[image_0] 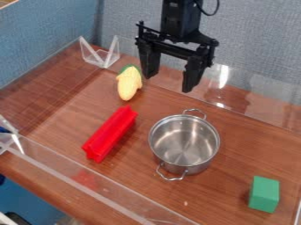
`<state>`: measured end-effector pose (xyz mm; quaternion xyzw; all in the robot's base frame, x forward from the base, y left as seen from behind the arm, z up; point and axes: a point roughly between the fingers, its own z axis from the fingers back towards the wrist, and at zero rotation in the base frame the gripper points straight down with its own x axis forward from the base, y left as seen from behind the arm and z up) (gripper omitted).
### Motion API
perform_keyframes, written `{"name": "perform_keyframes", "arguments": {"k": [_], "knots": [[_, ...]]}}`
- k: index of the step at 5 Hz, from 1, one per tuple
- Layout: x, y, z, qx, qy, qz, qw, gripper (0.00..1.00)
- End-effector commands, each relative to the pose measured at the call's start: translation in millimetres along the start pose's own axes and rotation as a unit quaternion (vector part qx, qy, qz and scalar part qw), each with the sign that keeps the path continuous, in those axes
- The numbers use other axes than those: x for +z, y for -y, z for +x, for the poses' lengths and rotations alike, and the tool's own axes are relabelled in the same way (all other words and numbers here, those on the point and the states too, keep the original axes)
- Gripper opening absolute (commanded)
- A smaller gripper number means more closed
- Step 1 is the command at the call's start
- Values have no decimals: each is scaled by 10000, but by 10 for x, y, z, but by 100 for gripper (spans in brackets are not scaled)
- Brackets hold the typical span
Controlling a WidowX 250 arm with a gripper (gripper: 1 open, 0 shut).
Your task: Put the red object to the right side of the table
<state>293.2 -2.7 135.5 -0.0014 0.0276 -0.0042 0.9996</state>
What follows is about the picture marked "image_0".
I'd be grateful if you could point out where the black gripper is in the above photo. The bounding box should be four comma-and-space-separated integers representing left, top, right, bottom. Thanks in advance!
135, 21, 217, 93

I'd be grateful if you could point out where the red rectangular block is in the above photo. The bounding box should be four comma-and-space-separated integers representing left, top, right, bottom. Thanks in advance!
81, 105, 137, 163

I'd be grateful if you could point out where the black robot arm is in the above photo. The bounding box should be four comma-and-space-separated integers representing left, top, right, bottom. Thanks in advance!
135, 0, 219, 93

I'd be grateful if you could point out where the clear acrylic back barrier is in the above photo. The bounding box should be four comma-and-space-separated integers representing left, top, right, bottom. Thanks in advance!
116, 34, 301, 135

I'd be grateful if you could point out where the clear acrylic barrier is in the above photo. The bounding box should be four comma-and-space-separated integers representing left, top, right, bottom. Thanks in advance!
116, 34, 301, 135
0, 114, 197, 225

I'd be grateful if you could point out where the stainless steel pot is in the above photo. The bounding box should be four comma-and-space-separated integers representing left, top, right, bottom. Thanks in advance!
148, 108, 220, 181

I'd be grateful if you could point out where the clear acrylic front barrier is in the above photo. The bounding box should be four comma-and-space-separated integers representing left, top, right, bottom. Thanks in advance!
0, 114, 197, 225

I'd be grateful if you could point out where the green cube block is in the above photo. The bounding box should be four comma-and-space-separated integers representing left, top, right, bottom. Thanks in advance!
247, 176, 279, 213

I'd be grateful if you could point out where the clear acrylic corner bracket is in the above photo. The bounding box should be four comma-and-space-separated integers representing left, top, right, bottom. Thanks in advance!
78, 36, 120, 69

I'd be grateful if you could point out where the black cable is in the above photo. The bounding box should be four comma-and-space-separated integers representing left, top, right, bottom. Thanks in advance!
192, 0, 220, 17

